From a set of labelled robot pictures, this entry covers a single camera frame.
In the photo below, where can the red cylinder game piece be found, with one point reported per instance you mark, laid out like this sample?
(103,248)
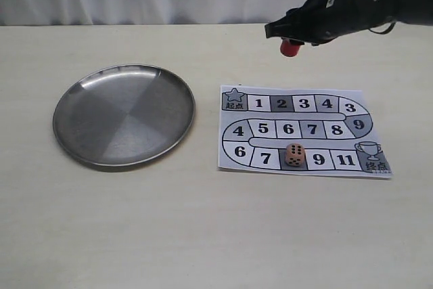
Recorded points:
(290,48)

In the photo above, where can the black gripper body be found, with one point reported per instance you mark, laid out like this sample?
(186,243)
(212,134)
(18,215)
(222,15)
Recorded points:
(336,18)

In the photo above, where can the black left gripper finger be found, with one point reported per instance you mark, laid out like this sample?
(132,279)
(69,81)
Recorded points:
(287,27)

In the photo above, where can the round stainless steel plate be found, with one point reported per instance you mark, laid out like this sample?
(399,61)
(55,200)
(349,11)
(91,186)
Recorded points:
(123,116)

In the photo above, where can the wooden die with black pips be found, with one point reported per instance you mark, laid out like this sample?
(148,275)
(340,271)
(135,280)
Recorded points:
(294,155)

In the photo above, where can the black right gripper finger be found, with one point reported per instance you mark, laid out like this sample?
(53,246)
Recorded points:
(314,41)

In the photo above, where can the paper number game board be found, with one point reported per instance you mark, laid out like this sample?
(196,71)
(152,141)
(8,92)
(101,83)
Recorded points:
(256,125)

